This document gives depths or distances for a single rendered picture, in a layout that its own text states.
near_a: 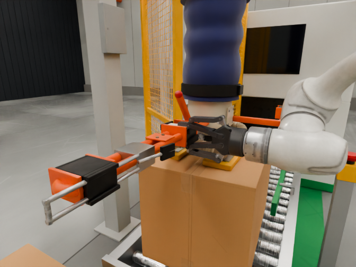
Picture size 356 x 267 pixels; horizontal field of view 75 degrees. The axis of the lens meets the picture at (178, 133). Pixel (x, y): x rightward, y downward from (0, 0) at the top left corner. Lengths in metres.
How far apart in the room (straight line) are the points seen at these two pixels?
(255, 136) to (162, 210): 0.44
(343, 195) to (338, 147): 0.66
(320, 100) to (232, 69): 0.32
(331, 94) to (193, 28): 0.47
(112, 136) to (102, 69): 0.49
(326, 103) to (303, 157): 0.15
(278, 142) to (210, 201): 0.30
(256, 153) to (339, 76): 0.24
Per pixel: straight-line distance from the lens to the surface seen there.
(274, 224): 1.47
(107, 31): 1.72
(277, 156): 0.57
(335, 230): 1.31
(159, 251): 0.98
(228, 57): 0.83
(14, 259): 1.41
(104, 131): 1.85
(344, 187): 1.21
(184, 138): 0.66
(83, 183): 0.39
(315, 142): 0.57
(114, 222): 2.19
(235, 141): 0.59
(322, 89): 0.64
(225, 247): 0.83
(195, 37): 0.83
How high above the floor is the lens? 1.38
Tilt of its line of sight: 16 degrees down
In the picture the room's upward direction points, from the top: straight up
